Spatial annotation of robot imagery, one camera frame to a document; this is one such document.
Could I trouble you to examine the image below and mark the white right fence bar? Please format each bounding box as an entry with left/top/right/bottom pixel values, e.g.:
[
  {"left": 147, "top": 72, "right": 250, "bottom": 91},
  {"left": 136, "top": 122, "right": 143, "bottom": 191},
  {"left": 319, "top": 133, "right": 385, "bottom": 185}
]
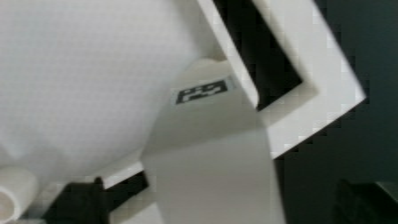
[{"left": 252, "top": 0, "right": 365, "bottom": 158}]

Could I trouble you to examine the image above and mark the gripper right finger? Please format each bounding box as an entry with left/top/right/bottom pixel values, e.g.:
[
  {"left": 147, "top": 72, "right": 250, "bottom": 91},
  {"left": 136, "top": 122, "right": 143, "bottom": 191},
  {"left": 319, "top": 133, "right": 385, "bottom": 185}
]
[{"left": 333, "top": 180, "right": 398, "bottom": 224}]

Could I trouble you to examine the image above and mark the white desk top tray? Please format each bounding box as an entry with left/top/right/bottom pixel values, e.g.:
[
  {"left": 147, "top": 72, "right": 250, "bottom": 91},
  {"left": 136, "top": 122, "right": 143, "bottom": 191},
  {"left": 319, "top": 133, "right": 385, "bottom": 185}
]
[{"left": 0, "top": 0, "right": 262, "bottom": 224}]

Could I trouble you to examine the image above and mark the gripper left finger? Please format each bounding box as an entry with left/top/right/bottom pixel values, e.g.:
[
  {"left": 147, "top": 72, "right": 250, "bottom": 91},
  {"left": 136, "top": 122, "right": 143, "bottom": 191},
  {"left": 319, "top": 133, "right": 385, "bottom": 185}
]
[{"left": 42, "top": 176, "right": 147, "bottom": 224}]

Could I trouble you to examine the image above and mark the white desk leg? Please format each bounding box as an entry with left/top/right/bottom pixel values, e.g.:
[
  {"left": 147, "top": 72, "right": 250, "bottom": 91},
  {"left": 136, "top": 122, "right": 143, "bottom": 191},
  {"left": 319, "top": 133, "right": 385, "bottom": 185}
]
[{"left": 142, "top": 59, "right": 285, "bottom": 224}]

